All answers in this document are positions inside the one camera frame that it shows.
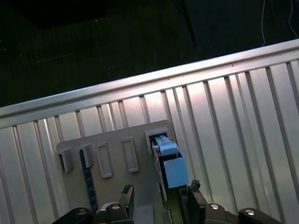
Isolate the hard disk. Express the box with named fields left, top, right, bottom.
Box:
left=149, top=133, right=190, bottom=224

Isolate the grey parts rack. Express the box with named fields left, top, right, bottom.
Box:
left=56, top=119, right=185, bottom=224

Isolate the RAM stick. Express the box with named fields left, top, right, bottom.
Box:
left=79, top=149, right=98, bottom=212

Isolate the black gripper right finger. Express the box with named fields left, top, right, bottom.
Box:
left=186, top=180, right=282, bottom=224

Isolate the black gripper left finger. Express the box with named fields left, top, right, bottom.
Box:
left=55, top=184, right=135, bottom=224

